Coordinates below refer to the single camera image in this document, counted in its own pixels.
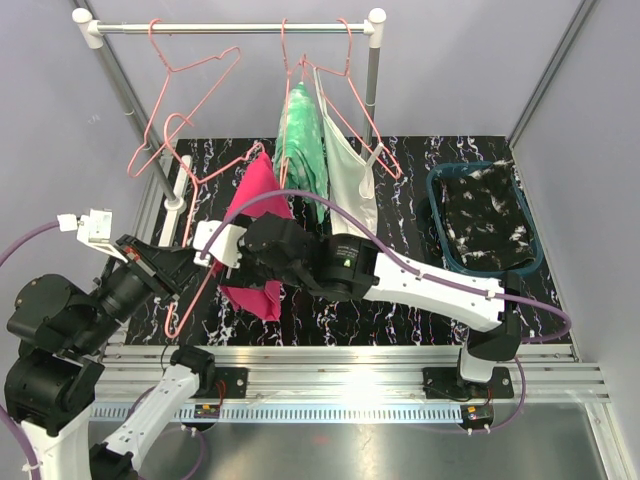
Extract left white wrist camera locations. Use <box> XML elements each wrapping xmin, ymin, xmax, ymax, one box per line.
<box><xmin>57</xmin><ymin>209</ymin><xmax>127</xmax><ymax>262</ymax></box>

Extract black marble pattern mat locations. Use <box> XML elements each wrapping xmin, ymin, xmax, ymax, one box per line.
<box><xmin>125</xmin><ymin>135</ymin><xmax>571</xmax><ymax>346</ymax></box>

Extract magenta trousers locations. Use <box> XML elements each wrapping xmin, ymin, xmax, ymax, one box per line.
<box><xmin>219</xmin><ymin>153</ymin><xmax>293</xmax><ymax>321</ymax></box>

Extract silver clothes rack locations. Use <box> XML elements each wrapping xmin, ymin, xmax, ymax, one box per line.
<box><xmin>71</xmin><ymin>5</ymin><xmax>387</xmax><ymax>249</ymax></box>

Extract green white tie-dye trousers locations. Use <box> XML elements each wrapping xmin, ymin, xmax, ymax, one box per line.
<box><xmin>273</xmin><ymin>82</ymin><xmax>329</xmax><ymax>199</ymax></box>

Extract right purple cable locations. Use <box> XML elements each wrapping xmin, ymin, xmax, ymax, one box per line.
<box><xmin>199</xmin><ymin>188</ymin><xmax>574</xmax><ymax>436</ymax></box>

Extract black white tie-dye trousers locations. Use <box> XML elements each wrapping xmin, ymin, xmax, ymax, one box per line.
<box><xmin>432</xmin><ymin>160</ymin><xmax>536</xmax><ymax>269</ymax></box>

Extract white camisole top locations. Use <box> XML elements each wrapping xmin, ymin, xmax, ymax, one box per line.
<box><xmin>314</xmin><ymin>70</ymin><xmax>378</xmax><ymax>234</ymax></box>

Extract purple cable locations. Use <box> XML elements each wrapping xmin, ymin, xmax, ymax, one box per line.
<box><xmin>0</xmin><ymin>222</ymin><xmax>209</xmax><ymax>480</ymax></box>
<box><xmin>199</xmin><ymin>188</ymin><xmax>574</xmax><ymax>436</ymax></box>

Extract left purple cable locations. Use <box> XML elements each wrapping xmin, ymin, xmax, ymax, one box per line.
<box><xmin>0</xmin><ymin>222</ymin><xmax>209</xmax><ymax>480</ymax></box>

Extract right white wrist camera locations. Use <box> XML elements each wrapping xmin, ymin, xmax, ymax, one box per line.
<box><xmin>192</xmin><ymin>220</ymin><xmax>247</xmax><ymax>269</ymax></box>

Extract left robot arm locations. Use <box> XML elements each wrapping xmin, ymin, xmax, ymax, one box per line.
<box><xmin>1</xmin><ymin>235</ymin><xmax>217</xmax><ymax>479</ymax></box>

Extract blue plastic basket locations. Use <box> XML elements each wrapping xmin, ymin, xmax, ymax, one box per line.
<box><xmin>425</xmin><ymin>160</ymin><xmax>545</xmax><ymax>279</ymax></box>

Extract aluminium mounting rail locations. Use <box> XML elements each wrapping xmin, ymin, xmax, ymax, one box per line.
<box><xmin>92</xmin><ymin>344</ymin><xmax>611</xmax><ymax>425</ymax></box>

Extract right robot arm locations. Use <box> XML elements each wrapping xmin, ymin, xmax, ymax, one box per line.
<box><xmin>208</xmin><ymin>214</ymin><xmax>521</xmax><ymax>402</ymax></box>

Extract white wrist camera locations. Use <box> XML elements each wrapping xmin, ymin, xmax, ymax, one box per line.
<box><xmin>192</xmin><ymin>220</ymin><xmax>247</xmax><ymax>269</ymax></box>
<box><xmin>57</xmin><ymin>209</ymin><xmax>127</xmax><ymax>262</ymax></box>

